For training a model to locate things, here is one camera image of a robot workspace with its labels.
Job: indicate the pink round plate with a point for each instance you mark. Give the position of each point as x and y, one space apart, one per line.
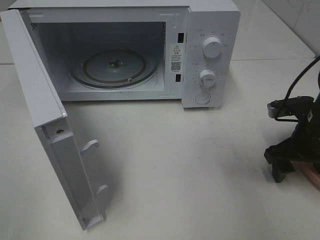
310 172

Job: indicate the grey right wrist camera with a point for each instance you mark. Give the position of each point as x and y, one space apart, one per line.
290 110

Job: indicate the round white door button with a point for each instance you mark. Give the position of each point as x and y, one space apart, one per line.
203 98

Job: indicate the white microwave oven body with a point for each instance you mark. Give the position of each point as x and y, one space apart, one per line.
171 30

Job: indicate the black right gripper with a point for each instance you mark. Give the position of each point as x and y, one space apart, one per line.
302 146

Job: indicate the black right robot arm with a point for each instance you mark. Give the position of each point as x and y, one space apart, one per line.
304 143

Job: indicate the lower white microwave knob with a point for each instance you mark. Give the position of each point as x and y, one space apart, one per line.
207 78

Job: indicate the white microwave knob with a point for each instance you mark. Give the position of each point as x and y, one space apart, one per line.
212 47
207 78

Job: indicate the upper white microwave knob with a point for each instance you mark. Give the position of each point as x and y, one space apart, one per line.
212 47

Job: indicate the white microwave door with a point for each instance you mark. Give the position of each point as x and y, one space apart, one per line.
50 119

